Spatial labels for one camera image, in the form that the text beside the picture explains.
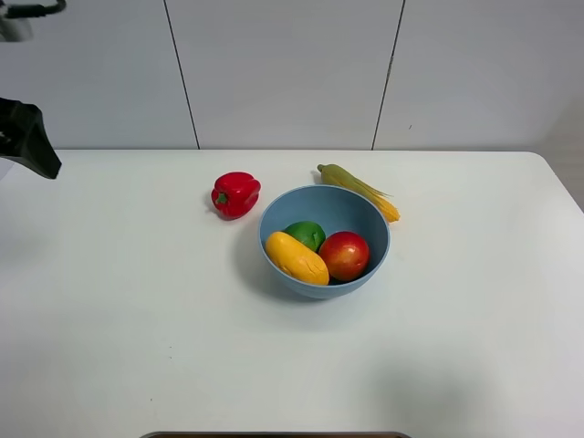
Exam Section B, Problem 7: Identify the corn cob with husk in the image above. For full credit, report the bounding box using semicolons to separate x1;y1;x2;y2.
317;164;401;223

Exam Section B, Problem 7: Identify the yellow mango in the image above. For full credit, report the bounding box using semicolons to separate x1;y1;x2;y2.
265;232;329;286

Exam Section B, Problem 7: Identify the red yellow apple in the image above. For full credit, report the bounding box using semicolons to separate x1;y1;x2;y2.
318;231;370;282

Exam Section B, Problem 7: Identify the light blue bowl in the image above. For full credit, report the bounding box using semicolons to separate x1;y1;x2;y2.
258;185;391;299

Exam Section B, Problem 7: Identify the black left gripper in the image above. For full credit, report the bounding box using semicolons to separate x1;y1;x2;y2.
1;98;62;180

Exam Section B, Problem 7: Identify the green lime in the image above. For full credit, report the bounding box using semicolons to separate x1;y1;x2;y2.
284;221;326;253

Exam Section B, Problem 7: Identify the red bell pepper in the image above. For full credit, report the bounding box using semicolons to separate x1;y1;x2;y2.
211;172;261;220

